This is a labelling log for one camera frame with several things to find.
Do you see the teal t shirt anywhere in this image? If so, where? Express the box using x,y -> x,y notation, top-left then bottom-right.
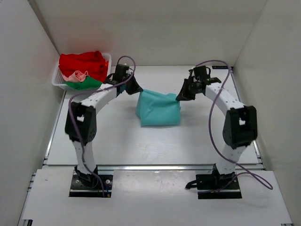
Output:
136,89 -> 181,127

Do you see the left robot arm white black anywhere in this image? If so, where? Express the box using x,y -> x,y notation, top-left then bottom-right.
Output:
64,64 -> 143,191

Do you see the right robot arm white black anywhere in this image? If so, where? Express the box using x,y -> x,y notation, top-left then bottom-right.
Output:
176,66 -> 258,189

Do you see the dark label plate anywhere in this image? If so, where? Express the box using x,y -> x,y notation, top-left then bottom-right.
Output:
212,65 -> 228,70

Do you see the green t shirt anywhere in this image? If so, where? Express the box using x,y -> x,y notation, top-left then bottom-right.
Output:
65,76 -> 102,90

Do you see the red t shirt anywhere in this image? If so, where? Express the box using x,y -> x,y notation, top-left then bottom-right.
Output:
58,51 -> 109,82

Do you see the pink t shirt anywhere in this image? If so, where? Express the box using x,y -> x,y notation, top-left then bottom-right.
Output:
62,71 -> 89,83

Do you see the white plastic basket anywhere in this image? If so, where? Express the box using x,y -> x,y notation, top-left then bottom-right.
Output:
52,51 -> 111,91

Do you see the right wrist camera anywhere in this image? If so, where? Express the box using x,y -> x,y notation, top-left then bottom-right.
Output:
188,68 -> 195,78

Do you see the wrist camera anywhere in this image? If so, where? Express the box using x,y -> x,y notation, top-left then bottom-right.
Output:
188,68 -> 195,78
119,64 -> 130,73

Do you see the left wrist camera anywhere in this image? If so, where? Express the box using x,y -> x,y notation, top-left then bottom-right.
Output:
119,64 -> 130,73

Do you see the aluminium rail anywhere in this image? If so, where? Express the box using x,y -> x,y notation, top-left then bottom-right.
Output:
94,164 -> 263,171

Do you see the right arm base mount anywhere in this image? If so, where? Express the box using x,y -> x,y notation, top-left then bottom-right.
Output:
185,166 -> 242,200

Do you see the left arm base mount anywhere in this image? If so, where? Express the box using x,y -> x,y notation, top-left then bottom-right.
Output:
69,171 -> 113,198

